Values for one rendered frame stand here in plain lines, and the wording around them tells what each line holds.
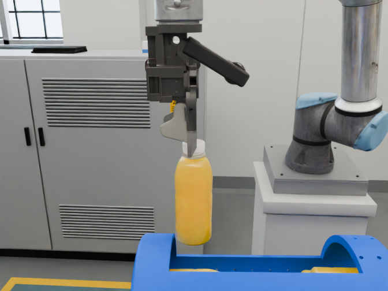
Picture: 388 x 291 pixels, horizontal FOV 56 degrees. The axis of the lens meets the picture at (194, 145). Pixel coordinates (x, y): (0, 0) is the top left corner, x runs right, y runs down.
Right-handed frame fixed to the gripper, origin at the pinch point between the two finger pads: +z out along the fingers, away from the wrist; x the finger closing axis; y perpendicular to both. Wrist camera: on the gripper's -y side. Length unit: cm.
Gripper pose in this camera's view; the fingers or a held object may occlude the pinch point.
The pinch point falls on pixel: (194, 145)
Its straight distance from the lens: 62.7
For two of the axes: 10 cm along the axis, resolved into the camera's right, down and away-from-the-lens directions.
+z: 0.1, 9.5, 3.3
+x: -0.2, 3.3, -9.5
